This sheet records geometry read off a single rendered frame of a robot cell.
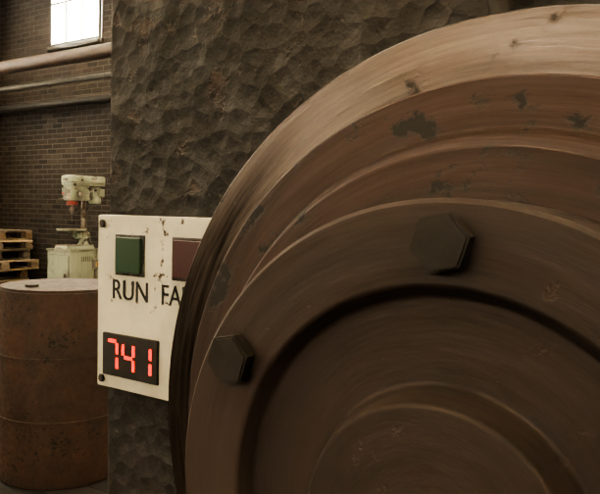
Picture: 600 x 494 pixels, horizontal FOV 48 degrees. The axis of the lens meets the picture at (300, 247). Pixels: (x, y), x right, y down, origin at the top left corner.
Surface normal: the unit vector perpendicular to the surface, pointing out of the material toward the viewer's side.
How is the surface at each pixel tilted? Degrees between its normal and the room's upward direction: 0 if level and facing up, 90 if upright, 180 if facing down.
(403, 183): 90
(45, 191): 90
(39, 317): 90
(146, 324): 90
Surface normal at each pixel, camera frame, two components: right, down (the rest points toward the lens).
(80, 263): 0.83, 0.05
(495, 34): -0.56, 0.03
